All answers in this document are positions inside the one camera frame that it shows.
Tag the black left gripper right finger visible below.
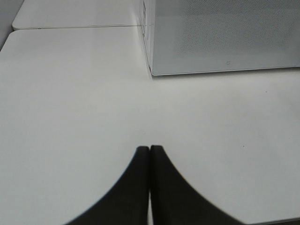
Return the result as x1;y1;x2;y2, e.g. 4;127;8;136
150;145;241;225

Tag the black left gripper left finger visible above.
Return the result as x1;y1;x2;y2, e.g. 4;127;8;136
68;146;150;225

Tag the white microwave door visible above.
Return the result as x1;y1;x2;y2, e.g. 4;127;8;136
150;0;300;77

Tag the white microwave oven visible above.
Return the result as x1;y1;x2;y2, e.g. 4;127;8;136
138;0;300;77

